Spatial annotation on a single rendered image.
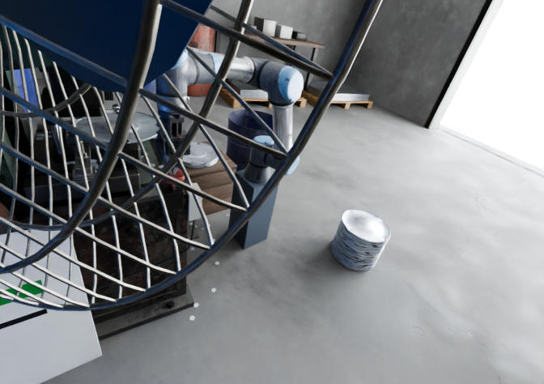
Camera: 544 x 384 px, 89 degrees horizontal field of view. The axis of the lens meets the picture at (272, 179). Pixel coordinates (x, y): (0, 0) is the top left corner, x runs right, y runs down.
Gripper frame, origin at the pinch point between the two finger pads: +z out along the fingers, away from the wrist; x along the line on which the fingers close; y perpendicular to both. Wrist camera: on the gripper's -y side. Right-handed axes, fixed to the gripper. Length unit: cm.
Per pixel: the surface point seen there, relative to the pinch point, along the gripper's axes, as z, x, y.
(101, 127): -0.7, -16.7, -31.9
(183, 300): 75, 5, -3
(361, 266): 73, 104, 16
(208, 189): 56, 35, -60
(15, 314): 46, -48, 0
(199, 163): 40, 31, -66
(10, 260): 27, -45, -4
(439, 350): 78, 108, 67
